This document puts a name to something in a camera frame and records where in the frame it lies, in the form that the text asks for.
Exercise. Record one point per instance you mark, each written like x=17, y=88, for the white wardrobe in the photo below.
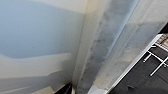
x=36, y=33

